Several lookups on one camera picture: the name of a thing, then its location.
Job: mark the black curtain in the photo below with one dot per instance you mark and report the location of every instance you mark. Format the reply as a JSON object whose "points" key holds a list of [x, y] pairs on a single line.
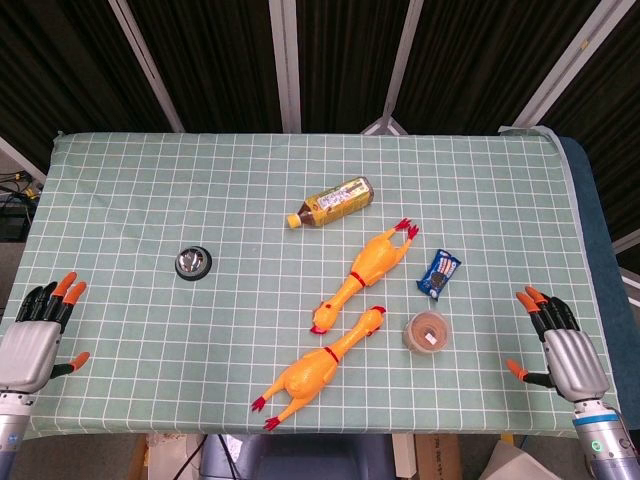
{"points": [[220, 60]]}

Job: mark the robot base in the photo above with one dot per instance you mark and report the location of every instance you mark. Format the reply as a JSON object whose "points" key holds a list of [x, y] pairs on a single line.
{"points": [[295, 459]]}

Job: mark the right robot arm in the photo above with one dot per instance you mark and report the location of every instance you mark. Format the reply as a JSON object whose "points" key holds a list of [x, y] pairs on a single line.
{"points": [[605, 439]]}

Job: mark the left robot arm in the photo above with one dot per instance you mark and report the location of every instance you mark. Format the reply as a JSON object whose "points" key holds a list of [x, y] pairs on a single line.
{"points": [[11, 429]]}

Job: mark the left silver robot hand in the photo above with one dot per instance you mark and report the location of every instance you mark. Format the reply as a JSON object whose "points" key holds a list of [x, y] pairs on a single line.
{"points": [[30, 345]]}

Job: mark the blue cookie packet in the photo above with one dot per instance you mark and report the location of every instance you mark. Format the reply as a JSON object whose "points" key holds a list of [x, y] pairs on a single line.
{"points": [[439, 274]]}

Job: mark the brown tape roll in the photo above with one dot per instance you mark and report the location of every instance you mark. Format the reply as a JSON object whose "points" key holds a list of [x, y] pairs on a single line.
{"points": [[428, 333]]}

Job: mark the tea bottle with yellow label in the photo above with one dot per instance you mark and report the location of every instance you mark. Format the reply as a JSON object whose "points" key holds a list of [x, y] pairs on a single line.
{"points": [[332, 202]]}

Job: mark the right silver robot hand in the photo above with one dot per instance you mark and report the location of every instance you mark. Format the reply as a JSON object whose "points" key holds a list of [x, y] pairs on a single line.
{"points": [[575, 356]]}

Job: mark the green grid tablecloth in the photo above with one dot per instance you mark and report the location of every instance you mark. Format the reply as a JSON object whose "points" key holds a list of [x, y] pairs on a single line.
{"points": [[250, 325]]}

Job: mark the white aluminium frame post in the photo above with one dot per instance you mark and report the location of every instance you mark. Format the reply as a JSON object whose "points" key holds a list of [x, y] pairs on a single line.
{"points": [[285, 65], [146, 62], [395, 75], [567, 65]]}

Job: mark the cardboard box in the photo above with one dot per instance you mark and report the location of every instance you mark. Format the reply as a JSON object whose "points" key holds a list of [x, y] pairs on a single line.
{"points": [[440, 456]]}

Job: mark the shiny metal dome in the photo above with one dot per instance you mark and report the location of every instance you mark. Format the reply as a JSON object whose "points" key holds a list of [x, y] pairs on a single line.
{"points": [[193, 262]]}

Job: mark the yellow rubber chicken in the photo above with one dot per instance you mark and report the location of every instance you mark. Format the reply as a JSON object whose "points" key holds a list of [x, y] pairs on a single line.
{"points": [[320, 367], [367, 274]]}

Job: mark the blue table pad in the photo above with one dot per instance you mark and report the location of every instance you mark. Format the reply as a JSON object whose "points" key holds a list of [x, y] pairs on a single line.
{"points": [[607, 280]]}

